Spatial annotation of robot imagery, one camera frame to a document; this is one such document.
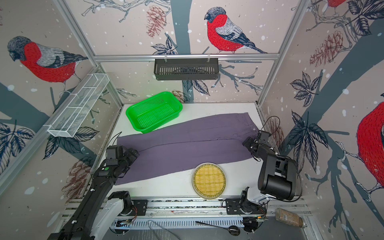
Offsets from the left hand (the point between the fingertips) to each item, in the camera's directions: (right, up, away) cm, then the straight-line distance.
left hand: (132, 154), depth 83 cm
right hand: (+71, +3, +11) cm, 72 cm away
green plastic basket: (+2, +25, +35) cm, 43 cm away
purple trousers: (+28, 0, +15) cm, 32 cm away
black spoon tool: (+54, -31, -16) cm, 64 cm away
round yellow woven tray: (+43, -15, -1) cm, 46 cm away
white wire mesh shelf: (-27, +23, -9) cm, 36 cm away
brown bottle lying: (+78, -24, -16) cm, 83 cm away
